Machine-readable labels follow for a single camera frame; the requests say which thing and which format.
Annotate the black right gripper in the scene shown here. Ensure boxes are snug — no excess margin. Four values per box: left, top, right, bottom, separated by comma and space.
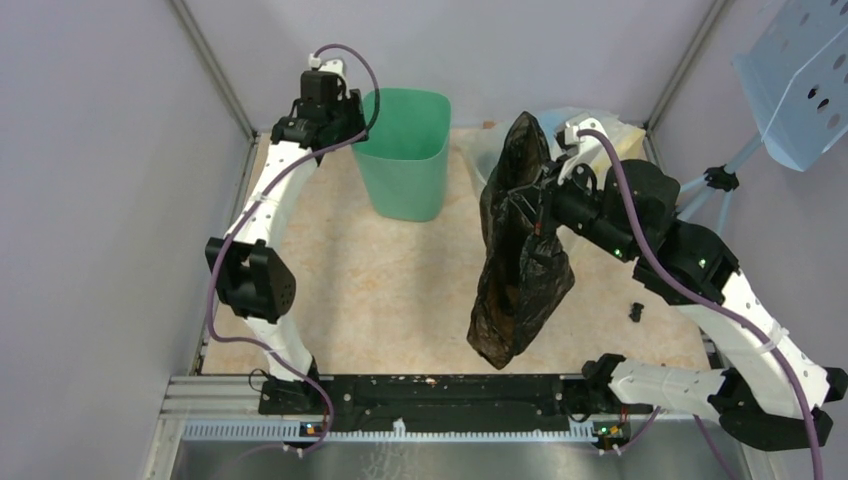
507, 153, 638, 264

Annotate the green plastic trash bin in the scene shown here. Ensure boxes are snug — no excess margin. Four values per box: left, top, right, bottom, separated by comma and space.
353, 88, 452, 222

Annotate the black trash bag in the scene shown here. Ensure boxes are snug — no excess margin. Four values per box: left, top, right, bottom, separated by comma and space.
466, 111, 575, 370

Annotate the translucent white trash bag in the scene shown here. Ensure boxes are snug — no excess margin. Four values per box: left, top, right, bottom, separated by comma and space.
455, 107, 645, 197

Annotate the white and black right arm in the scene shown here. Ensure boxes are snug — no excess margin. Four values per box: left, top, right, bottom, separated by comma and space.
509, 159, 847, 452

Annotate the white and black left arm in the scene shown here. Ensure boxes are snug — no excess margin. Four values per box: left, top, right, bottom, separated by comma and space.
205, 63, 367, 415

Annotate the small black clip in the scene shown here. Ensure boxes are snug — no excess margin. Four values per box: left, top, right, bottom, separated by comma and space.
628, 302, 645, 323

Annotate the light blue tripod stand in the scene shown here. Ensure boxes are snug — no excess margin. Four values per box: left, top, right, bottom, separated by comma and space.
676, 134, 763, 237

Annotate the perforated light blue panel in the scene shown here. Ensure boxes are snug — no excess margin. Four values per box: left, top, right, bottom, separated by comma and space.
732, 0, 847, 172

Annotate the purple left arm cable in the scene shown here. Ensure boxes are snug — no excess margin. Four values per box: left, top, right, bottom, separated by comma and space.
205, 43, 382, 425

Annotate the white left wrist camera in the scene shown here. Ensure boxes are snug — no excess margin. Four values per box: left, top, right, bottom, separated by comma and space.
308, 54, 347, 82

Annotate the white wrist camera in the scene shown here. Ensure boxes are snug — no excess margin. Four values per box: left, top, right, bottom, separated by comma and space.
554, 116, 606, 185
308, 54, 347, 82

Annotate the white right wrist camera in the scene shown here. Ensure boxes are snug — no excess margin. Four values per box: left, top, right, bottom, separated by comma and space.
554, 116, 606, 185

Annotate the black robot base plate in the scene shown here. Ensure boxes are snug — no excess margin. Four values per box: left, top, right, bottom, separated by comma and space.
258, 372, 654, 432

